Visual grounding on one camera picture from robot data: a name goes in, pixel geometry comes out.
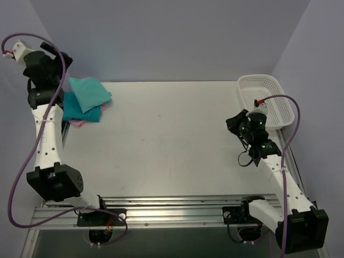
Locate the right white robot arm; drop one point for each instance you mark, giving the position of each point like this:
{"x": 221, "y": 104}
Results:
{"x": 300, "y": 226}

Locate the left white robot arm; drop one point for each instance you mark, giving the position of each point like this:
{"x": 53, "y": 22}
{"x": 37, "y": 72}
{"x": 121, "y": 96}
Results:
{"x": 51, "y": 178}

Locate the folded teal t-shirt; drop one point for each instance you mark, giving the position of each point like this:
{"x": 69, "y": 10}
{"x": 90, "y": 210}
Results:
{"x": 72, "y": 110}

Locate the folded pink t-shirt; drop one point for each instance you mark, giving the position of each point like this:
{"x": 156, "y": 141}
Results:
{"x": 80, "y": 123}

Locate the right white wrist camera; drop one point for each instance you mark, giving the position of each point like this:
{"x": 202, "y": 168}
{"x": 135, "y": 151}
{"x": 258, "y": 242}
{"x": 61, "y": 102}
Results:
{"x": 260, "y": 107}

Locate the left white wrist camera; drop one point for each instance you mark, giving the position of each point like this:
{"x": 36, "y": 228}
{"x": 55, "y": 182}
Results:
{"x": 19, "y": 51}

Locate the mint green t-shirt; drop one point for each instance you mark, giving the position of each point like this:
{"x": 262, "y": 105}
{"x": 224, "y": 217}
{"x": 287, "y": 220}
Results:
{"x": 89, "y": 92}

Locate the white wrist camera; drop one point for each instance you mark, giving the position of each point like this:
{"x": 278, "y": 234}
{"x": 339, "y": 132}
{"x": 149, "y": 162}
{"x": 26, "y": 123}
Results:
{"x": 260, "y": 107}
{"x": 19, "y": 51}

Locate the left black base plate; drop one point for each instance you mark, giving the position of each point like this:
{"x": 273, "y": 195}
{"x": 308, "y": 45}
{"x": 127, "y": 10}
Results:
{"x": 94, "y": 218}

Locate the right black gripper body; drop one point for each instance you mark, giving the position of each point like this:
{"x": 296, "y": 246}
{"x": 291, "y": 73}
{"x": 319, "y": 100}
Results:
{"x": 236, "y": 124}

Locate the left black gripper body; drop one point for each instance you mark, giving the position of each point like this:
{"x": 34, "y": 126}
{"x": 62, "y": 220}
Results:
{"x": 59, "y": 57}

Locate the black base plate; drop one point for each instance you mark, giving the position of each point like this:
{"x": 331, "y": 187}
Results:
{"x": 233, "y": 215}
{"x": 94, "y": 218}

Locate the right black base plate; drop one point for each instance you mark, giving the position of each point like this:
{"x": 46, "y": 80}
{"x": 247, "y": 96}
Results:
{"x": 233, "y": 215}

